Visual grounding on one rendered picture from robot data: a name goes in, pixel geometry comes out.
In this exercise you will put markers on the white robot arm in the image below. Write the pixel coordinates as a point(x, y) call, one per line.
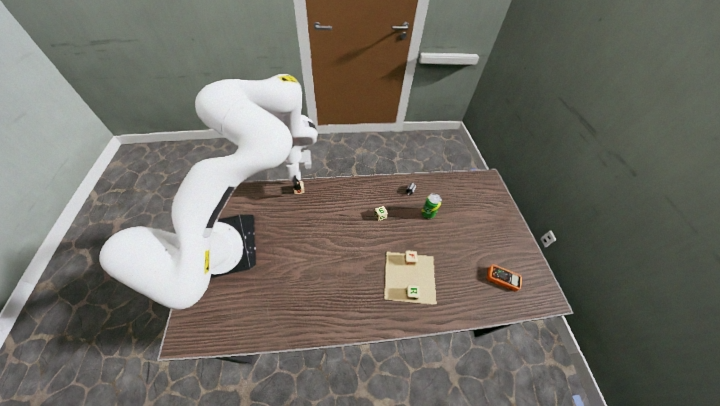
point(140, 257)

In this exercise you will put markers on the beige mat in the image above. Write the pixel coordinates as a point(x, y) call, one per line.
point(399, 275)

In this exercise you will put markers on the green drink can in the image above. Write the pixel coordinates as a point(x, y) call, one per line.
point(431, 206)

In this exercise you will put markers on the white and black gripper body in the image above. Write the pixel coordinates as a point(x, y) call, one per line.
point(293, 169)

